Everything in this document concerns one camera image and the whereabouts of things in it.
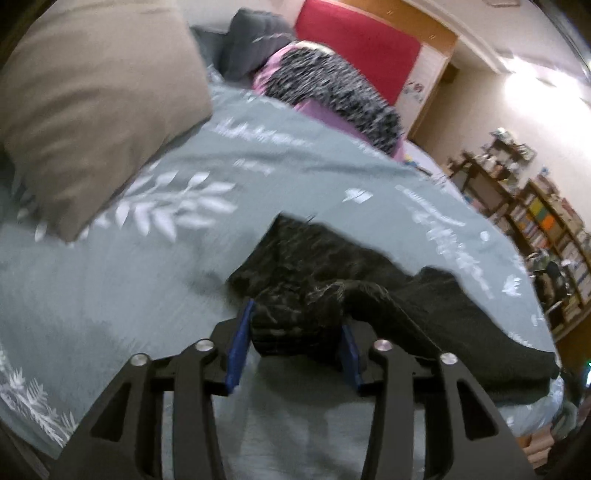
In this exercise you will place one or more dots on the wooden desk with shelf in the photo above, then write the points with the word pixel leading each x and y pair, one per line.
pixel 490 180

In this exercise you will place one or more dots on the tan pillow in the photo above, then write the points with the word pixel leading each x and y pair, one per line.
pixel 92 92

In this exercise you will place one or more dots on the pink cloth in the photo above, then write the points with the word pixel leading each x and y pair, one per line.
pixel 309 107

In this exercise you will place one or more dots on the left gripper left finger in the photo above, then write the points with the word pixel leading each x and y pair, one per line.
pixel 120 435

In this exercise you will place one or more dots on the black leopard print pants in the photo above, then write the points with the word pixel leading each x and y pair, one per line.
pixel 307 280

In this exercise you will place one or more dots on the wooden bookshelf with books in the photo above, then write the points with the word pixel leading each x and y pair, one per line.
pixel 543 222

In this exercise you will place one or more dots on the dark grey quilted headboard cushion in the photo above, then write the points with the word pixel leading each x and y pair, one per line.
pixel 252 38

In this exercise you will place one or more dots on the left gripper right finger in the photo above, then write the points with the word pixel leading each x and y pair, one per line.
pixel 465 435

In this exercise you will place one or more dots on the black white leopard garment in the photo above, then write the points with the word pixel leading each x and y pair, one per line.
pixel 311 74

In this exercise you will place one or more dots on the grey leaf print bedspread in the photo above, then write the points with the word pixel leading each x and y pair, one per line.
pixel 149 274

